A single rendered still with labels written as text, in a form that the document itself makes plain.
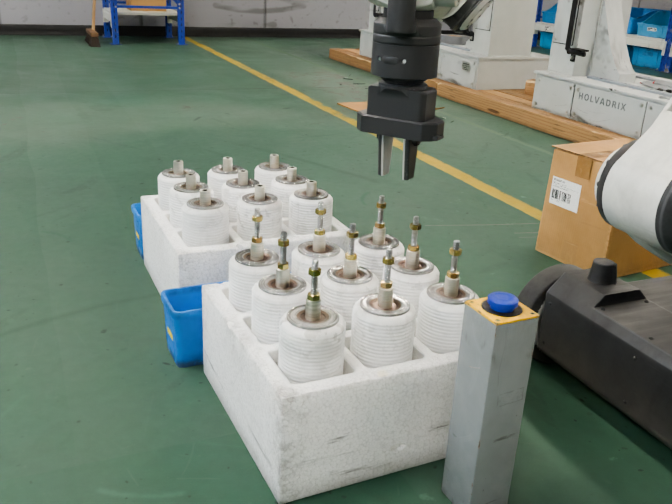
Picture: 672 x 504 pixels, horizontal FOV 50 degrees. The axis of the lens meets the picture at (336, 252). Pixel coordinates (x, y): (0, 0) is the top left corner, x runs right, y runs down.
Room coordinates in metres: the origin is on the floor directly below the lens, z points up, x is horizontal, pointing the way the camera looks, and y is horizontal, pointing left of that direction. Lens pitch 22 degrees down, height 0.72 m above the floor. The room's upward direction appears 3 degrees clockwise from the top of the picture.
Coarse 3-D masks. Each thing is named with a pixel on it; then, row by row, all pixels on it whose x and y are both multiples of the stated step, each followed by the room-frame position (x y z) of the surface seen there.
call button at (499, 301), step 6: (492, 294) 0.87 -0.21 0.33; (498, 294) 0.87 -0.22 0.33; (504, 294) 0.87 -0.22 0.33; (510, 294) 0.87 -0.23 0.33; (492, 300) 0.85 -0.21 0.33; (498, 300) 0.85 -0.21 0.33; (504, 300) 0.85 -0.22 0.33; (510, 300) 0.85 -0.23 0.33; (516, 300) 0.85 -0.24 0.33; (492, 306) 0.86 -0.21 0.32; (498, 306) 0.84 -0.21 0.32; (504, 306) 0.84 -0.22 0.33; (510, 306) 0.84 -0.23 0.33; (516, 306) 0.85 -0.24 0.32; (504, 312) 0.85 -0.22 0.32
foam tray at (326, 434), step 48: (240, 336) 0.99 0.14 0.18; (240, 384) 0.98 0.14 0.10; (288, 384) 0.86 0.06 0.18; (336, 384) 0.87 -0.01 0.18; (384, 384) 0.90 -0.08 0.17; (432, 384) 0.93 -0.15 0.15; (240, 432) 0.98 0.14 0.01; (288, 432) 0.83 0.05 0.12; (336, 432) 0.86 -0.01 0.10; (384, 432) 0.90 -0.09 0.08; (432, 432) 0.94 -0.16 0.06; (288, 480) 0.83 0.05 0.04; (336, 480) 0.87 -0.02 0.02
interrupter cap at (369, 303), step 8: (368, 296) 1.01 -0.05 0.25; (376, 296) 1.01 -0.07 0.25; (400, 296) 1.01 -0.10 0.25; (360, 304) 0.97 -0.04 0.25; (368, 304) 0.98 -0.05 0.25; (376, 304) 0.98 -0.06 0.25; (392, 304) 0.99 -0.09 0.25; (400, 304) 0.98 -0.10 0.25; (408, 304) 0.98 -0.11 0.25; (368, 312) 0.95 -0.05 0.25; (376, 312) 0.95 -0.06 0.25; (384, 312) 0.95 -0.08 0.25; (392, 312) 0.95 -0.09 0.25; (400, 312) 0.95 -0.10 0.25
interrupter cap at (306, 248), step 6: (300, 246) 1.20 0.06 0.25; (306, 246) 1.20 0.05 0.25; (312, 246) 1.21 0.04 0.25; (330, 246) 1.21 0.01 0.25; (336, 246) 1.21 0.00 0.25; (300, 252) 1.17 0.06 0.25; (306, 252) 1.17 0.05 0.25; (312, 252) 1.17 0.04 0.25; (318, 252) 1.18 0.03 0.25; (324, 252) 1.18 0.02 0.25; (330, 252) 1.18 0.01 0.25; (336, 252) 1.18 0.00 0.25
